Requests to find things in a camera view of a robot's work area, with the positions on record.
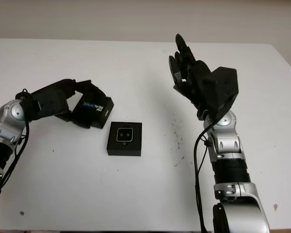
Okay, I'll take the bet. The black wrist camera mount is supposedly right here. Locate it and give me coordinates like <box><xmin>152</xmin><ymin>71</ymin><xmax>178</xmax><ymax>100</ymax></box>
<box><xmin>203</xmin><ymin>66</ymin><xmax>239</xmax><ymax>119</ymax></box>
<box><xmin>26</xmin><ymin>91</ymin><xmax>72</xmax><ymax>121</ymax></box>

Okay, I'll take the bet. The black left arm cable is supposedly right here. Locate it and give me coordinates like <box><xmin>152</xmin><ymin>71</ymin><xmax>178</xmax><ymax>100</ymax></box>
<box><xmin>0</xmin><ymin>88</ymin><xmax>31</xmax><ymax>202</ymax></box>

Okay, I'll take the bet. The black RealSense box lid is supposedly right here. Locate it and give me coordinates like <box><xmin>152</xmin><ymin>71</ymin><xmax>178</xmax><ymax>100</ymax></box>
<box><xmin>71</xmin><ymin>95</ymin><xmax>115</xmax><ymax>129</ymax></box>

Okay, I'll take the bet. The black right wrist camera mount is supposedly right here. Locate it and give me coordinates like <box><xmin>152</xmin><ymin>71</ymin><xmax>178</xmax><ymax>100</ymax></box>
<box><xmin>203</xmin><ymin>66</ymin><xmax>239</xmax><ymax>119</ymax></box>

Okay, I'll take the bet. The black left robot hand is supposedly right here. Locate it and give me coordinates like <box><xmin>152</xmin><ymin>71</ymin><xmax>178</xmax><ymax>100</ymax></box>
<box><xmin>30</xmin><ymin>78</ymin><xmax>108</xmax><ymax>130</ymax></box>

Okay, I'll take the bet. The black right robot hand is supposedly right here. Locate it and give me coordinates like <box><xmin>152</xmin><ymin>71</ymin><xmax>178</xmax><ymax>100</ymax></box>
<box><xmin>169</xmin><ymin>33</ymin><xmax>212</xmax><ymax>119</ymax></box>

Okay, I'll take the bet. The black box base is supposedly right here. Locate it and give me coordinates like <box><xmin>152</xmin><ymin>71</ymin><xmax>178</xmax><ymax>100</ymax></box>
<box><xmin>106</xmin><ymin>122</ymin><xmax>143</xmax><ymax>157</ymax></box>

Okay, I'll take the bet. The small silver depth camera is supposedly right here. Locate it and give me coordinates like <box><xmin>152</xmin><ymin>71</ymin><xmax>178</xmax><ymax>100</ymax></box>
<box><xmin>116</xmin><ymin>127</ymin><xmax>133</xmax><ymax>142</ymax></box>

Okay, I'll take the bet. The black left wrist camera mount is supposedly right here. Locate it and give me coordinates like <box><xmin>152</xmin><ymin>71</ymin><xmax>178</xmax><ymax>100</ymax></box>
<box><xmin>26</xmin><ymin>91</ymin><xmax>72</xmax><ymax>121</ymax></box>

